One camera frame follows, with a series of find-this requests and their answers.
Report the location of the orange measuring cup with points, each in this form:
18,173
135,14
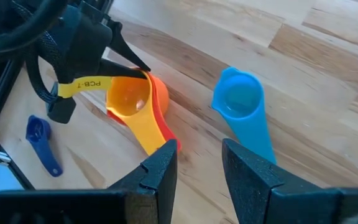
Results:
162,93

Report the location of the yellow measuring cup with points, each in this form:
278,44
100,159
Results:
141,127

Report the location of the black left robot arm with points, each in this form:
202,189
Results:
11,12

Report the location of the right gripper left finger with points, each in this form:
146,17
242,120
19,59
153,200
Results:
163,180

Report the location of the dark blue measuring cup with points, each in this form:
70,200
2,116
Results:
43,149

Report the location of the light blue measuring cup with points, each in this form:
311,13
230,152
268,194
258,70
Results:
253,130

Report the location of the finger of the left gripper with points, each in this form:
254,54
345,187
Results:
121,46
117,70

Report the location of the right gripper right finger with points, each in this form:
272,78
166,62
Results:
253,193

